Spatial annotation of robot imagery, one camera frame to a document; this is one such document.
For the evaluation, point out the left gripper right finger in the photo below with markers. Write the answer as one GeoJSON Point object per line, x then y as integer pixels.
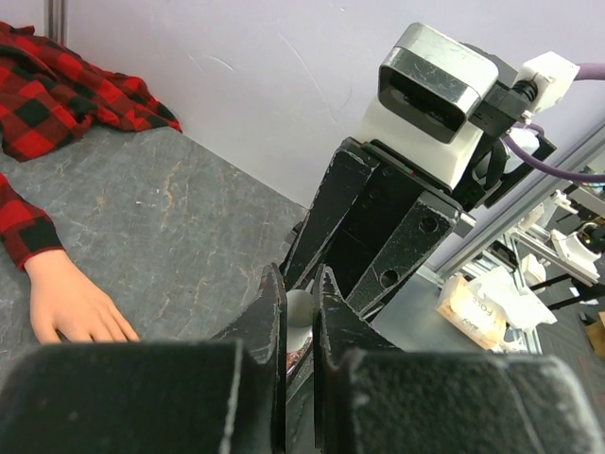
{"type": "Point", "coordinates": [351, 374]}

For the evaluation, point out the glitter nail polish bottle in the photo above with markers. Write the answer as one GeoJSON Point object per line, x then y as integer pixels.
{"type": "Point", "coordinates": [295, 359]}

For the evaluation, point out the mannequin hand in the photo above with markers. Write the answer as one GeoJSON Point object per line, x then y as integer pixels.
{"type": "Point", "coordinates": [66, 304]}

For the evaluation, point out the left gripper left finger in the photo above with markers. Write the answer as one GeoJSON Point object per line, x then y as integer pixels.
{"type": "Point", "coordinates": [255, 419]}

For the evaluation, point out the red plaid shirt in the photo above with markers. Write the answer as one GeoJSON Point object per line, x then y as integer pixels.
{"type": "Point", "coordinates": [51, 96]}

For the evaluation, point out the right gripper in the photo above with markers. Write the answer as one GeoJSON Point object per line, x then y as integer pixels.
{"type": "Point", "coordinates": [392, 227]}

